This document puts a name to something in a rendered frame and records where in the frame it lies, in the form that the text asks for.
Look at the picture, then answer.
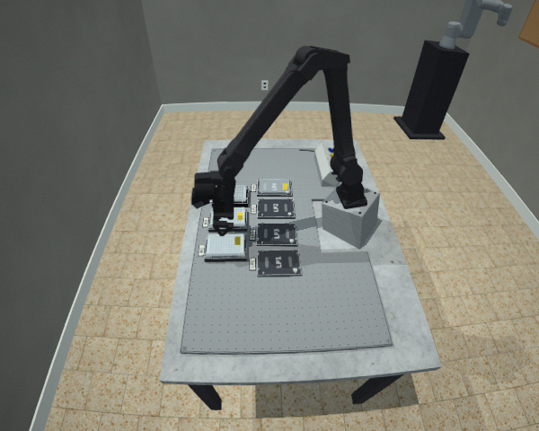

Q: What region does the white button panel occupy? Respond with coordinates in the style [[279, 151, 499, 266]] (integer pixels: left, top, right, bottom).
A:
[[299, 143, 340, 187]]

